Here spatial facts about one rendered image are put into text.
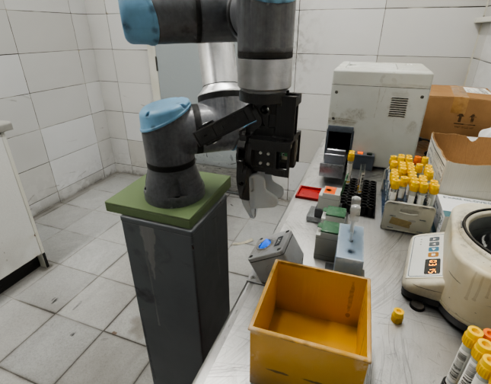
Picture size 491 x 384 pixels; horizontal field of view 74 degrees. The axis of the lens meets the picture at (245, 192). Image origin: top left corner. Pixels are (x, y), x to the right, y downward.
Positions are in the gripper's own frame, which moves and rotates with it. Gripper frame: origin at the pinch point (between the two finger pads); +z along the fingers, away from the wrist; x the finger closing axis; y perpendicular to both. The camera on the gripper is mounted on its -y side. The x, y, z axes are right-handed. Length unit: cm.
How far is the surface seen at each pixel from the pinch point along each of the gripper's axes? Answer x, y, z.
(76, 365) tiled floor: 14, -83, 100
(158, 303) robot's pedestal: 7.5, -28.8, 39.1
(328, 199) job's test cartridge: 21.5, 11.1, 6.4
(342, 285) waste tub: -7.8, 16.8, 4.6
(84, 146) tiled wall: 159, -212, 64
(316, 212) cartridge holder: 21.1, 8.8, 10.2
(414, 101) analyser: 61, 28, -9
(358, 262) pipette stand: -3.9, 18.5, 3.0
